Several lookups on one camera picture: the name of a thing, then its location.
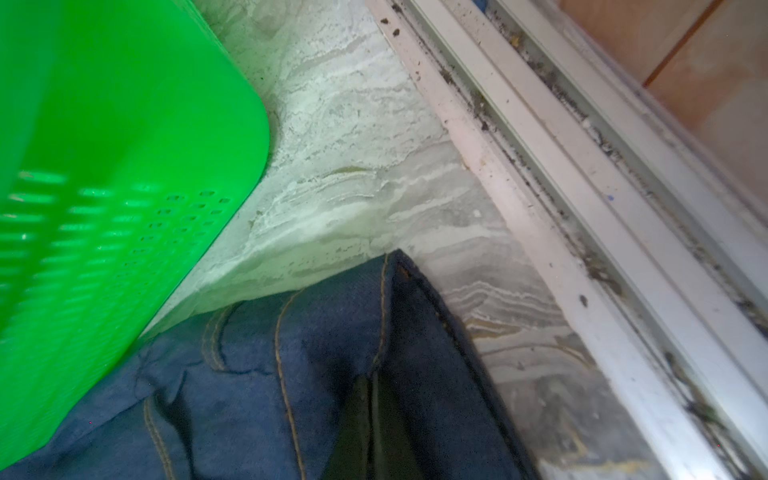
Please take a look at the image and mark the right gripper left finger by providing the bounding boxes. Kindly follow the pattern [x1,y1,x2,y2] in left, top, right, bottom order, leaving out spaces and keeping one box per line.
[322,376,372,479]

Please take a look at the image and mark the green plastic basket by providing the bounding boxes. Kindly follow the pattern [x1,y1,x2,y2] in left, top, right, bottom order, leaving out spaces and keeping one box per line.
[1,1,270,466]

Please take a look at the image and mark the dark blue denim trousers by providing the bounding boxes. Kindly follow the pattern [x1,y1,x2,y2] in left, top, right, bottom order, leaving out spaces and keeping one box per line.
[1,251,538,479]

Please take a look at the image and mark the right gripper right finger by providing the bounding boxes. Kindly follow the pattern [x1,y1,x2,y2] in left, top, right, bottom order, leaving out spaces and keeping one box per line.
[371,372,423,479]

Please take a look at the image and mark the aluminium table edge rail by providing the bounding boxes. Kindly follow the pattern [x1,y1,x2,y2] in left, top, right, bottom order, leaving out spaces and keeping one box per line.
[369,1,767,479]

